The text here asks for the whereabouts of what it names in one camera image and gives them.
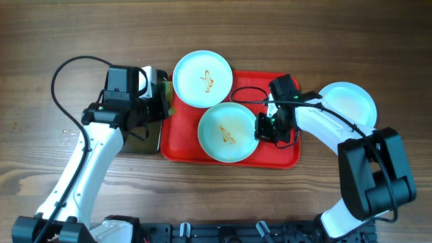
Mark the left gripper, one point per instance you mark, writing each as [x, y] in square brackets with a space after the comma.
[160, 111]

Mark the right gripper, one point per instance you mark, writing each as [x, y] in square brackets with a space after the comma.
[262, 133]

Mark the white plate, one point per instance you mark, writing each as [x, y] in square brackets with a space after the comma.
[226, 132]
[202, 79]
[351, 100]

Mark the green yellow sponge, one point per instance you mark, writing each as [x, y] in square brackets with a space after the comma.
[168, 93]

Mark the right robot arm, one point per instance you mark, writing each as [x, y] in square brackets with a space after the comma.
[375, 175]

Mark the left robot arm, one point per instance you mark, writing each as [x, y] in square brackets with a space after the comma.
[133, 97]

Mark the black water tray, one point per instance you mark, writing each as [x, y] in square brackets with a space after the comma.
[145, 139]

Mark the red serving tray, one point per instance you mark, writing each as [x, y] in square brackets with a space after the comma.
[179, 135]

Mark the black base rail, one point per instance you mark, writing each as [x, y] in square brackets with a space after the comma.
[287, 232]

